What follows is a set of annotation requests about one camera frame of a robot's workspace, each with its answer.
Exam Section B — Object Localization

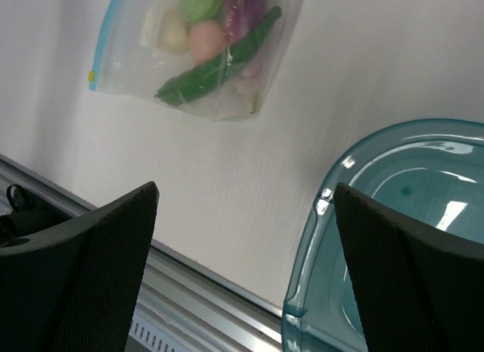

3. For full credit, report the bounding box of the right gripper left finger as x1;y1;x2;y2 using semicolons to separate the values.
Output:
1;182;159;351

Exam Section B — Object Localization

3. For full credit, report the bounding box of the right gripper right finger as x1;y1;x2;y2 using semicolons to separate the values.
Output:
334;183;483;351

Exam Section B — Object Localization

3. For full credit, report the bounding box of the green chili pepper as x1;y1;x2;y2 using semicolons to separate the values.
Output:
154;6;283;107

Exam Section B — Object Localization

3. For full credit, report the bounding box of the clear zip top bag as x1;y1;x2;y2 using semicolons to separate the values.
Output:
88;0;303;120

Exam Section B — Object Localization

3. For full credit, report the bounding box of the pink egg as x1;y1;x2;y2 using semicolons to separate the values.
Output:
188;20;227;65

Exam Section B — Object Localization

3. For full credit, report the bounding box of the purple eggplant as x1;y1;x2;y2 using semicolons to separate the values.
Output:
222;0;273;83

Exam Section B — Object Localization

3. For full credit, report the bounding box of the teal plastic tray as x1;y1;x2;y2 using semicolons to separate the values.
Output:
281;119;483;351

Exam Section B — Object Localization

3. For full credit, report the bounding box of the garlic piece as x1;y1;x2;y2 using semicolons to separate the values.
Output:
234;79;260;114

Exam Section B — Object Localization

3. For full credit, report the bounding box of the white slotted cable duct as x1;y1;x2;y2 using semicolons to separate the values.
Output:
129;314;178;352

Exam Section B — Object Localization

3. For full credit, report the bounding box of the aluminium rail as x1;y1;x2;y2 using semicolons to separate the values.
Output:
1;158;282;351

